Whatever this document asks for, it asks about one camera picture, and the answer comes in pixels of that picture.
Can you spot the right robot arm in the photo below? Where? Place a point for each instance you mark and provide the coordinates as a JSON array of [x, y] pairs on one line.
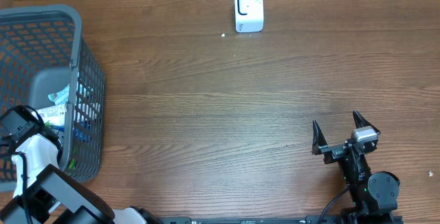
[[374, 195]]

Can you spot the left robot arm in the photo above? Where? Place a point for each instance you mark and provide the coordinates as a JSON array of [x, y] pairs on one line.
[[41, 186]]

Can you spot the blue snack packet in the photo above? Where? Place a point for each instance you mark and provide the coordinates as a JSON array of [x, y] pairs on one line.
[[80, 133]]

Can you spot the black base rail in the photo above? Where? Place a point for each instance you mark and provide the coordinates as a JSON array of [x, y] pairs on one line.
[[311, 219]]

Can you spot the white tube with gold cap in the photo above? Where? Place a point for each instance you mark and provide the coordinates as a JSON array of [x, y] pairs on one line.
[[52, 116]]

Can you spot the white barcode scanner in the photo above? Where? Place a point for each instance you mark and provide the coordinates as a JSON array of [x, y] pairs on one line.
[[249, 15]]

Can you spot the green clear snack bag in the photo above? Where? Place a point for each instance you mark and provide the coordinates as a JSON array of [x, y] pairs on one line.
[[65, 140]]

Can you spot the teal white snack packet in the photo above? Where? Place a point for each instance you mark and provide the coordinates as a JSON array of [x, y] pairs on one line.
[[62, 96]]

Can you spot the grey plastic mesh basket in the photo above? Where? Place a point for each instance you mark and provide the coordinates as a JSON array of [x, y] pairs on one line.
[[43, 51]]

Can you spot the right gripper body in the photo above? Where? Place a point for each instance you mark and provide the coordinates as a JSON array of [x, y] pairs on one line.
[[334, 152]]

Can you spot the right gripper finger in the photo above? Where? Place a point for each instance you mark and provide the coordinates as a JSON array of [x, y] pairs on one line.
[[319, 142], [361, 122]]

